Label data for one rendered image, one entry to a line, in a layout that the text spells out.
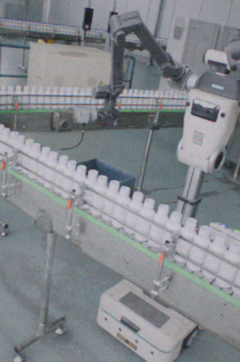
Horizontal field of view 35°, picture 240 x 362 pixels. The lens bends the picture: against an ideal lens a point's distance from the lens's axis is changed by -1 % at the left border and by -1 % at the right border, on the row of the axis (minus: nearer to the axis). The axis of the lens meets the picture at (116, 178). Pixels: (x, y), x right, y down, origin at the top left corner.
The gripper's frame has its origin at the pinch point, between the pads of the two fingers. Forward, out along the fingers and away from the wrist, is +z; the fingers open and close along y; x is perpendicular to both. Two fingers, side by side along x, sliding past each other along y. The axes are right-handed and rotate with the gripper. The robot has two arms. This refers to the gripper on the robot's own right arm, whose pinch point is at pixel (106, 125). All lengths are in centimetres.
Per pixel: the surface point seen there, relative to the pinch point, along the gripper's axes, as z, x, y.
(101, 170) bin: 32.9, -9.9, -13.7
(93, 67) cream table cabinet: 29, -265, -268
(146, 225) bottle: 14, 63, 43
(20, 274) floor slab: 122, -45, 14
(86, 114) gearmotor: 22, -73, -61
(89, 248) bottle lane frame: 36, 40, 47
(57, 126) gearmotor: 32, -84, -43
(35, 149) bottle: 7.0, -3.2, 43.8
